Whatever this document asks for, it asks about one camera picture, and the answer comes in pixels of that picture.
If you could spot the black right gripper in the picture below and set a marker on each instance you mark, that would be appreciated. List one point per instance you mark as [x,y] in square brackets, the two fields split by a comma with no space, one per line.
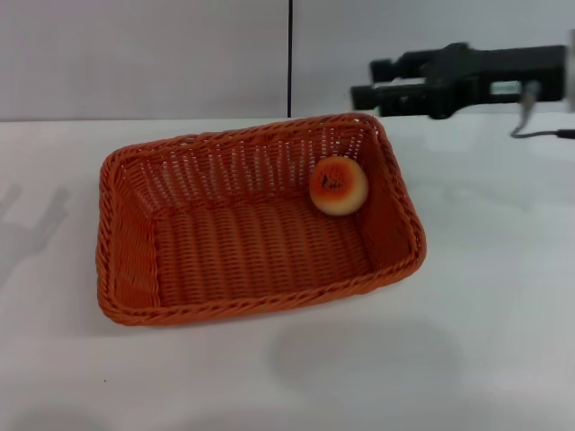
[485,76]

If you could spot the round toasted bread bun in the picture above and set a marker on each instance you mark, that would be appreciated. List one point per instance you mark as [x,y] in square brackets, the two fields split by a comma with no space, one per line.
[339,185]

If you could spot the orange woven plastic basket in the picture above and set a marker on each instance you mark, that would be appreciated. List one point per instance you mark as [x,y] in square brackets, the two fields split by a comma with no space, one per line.
[233,256]

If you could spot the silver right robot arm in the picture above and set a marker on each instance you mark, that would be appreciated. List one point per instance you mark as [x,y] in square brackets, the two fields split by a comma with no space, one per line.
[570,67]

